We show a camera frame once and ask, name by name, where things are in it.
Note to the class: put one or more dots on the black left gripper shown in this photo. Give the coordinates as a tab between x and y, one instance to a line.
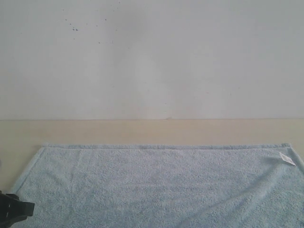
11	207

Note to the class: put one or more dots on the light blue terry towel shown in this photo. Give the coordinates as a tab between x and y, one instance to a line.
163	186

